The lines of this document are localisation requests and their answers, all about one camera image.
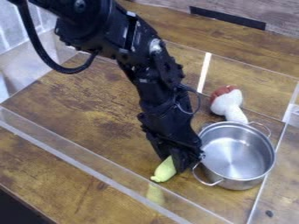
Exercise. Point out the red white toy mushroom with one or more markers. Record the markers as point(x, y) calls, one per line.
point(224, 104)

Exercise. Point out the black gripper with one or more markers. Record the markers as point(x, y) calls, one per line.
point(166, 125)

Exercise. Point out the clear acrylic front barrier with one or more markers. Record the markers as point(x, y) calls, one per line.
point(164, 201)

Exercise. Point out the stainless steel pot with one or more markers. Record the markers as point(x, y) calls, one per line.
point(237, 155)

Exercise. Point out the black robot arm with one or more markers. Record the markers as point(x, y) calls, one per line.
point(100, 28)

